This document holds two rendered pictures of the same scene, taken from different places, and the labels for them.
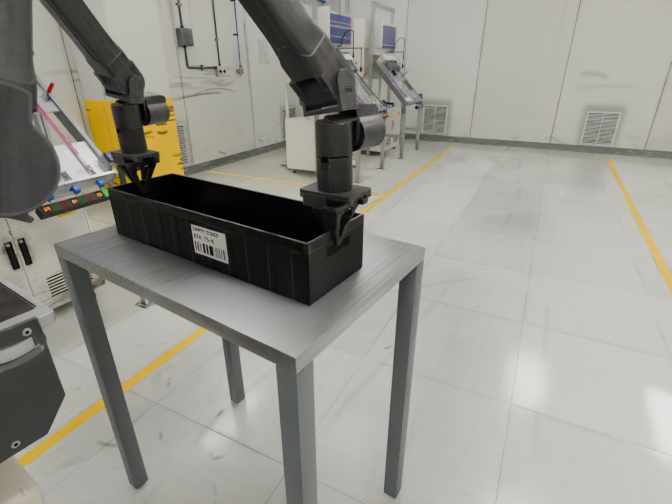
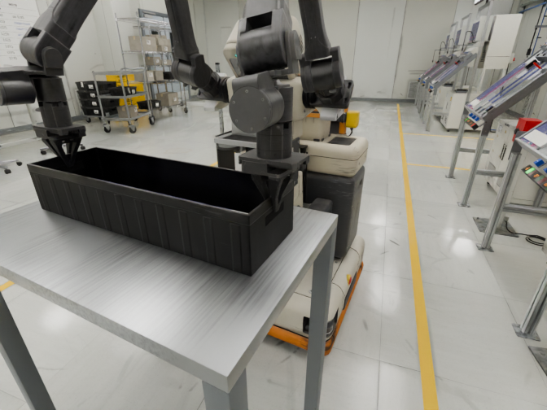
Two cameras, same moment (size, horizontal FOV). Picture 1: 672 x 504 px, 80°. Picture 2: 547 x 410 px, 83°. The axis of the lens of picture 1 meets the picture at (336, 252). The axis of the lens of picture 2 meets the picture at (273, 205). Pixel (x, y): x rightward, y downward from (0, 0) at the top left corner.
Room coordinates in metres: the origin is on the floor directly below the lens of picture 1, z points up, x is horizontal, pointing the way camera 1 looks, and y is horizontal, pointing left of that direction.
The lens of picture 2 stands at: (1.44, 0.40, 1.12)
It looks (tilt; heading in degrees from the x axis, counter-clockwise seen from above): 25 degrees down; 172
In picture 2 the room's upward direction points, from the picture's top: straight up
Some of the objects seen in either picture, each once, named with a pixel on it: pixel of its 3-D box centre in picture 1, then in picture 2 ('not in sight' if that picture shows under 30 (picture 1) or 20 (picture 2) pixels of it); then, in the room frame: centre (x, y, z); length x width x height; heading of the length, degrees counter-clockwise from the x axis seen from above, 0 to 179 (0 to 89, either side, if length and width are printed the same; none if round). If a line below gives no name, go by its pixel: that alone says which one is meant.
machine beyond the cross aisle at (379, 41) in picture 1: (373, 83); not in sight; (6.26, -0.54, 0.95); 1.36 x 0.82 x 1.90; 63
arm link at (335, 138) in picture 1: (336, 137); (46, 89); (0.64, 0.00, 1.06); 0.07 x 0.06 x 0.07; 138
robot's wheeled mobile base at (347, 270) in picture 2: not in sight; (289, 270); (0.18, 0.65, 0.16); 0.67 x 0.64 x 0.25; 146
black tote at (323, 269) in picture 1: (225, 225); (155, 195); (0.80, 0.23, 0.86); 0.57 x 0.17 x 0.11; 56
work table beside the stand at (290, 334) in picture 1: (252, 384); (175, 354); (0.82, 0.22, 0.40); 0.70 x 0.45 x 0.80; 56
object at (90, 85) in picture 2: not in sight; (100, 102); (-5.30, -2.10, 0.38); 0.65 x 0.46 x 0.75; 66
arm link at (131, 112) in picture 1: (129, 115); (273, 104); (0.96, 0.47, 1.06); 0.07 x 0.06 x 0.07; 154
